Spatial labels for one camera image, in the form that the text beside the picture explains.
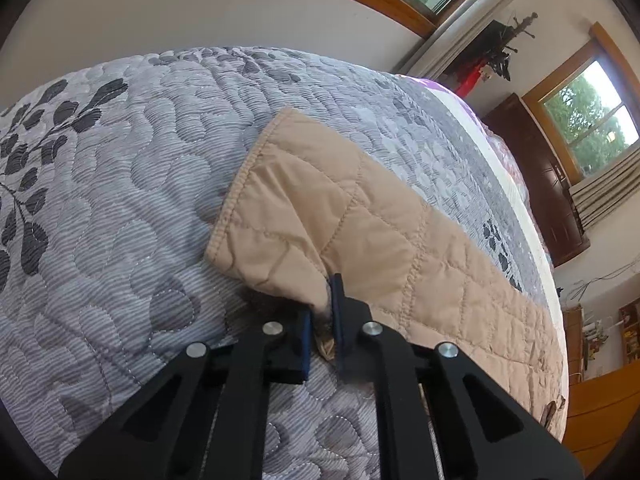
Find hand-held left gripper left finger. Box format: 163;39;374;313
57;307;313;480

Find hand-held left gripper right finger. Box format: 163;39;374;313
327;273;586;480

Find beige quilted coat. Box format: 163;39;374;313
204;106;568;436

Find cream bed sheet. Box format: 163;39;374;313
470;110;558;311

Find purple floral quilt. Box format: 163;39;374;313
410;74;531;201

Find grey leaf-print bedspread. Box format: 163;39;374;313
0;46;551;480

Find dark wooden headboard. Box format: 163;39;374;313
482;92;591;267

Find cluttered wooden desk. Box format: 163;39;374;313
562;300;640;386

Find red bag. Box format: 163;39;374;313
457;57;487;97

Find wooden wardrobe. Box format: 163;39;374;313
562;367;640;476

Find short grey curtain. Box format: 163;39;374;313
570;147;640;231

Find long grey curtain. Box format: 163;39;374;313
392;0;556;76

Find black corner stand with clutter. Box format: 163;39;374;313
440;10;541;98

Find small wooden-framed window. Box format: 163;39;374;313
522;22;640;186

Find wall cables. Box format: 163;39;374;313
565;264;632;302

